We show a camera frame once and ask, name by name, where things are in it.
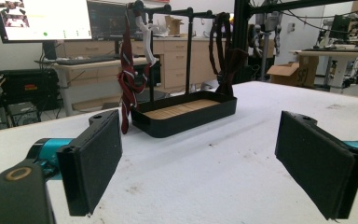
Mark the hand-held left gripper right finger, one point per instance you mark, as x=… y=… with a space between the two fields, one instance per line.
x=317 y=161

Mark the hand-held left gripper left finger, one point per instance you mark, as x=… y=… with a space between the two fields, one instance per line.
x=90 y=165

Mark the striped red bow tie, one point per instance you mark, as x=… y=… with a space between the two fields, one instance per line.
x=127 y=81

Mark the black rack with wooden tray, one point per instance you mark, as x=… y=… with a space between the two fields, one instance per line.
x=183 y=123

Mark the plain dark red bow tie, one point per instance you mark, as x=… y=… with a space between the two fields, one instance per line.
x=234 y=68

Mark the wooden desk with white legs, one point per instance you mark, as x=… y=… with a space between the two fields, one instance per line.
x=87 y=73

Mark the large cardboard box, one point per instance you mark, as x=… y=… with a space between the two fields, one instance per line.
x=289 y=73

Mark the black equipment case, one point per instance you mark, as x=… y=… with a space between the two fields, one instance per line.
x=28 y=90

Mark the white foam mat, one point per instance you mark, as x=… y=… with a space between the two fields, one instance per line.
x=214 y=174

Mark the black keyboard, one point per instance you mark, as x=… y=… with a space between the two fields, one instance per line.
x=84 y=60

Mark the white work table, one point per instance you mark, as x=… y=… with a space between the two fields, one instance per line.
x=338 y=54

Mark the wooden drawer cabinet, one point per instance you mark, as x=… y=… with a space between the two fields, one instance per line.
x=175 y=59

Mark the small dark monitor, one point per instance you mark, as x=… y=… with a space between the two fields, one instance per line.
x=340 y=26

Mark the monitor with dark screen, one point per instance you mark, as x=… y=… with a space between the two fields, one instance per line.
x=108 y=20

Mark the grey hanging robot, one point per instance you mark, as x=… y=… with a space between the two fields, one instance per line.
x=272 y=21

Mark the monitor with white screen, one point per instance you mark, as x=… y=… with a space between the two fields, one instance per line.
x=43 y=18

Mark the small cardboard box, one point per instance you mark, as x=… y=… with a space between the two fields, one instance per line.
x=174 y=26

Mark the black metal frame post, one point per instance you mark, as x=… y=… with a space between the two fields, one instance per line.
x=240 y=34

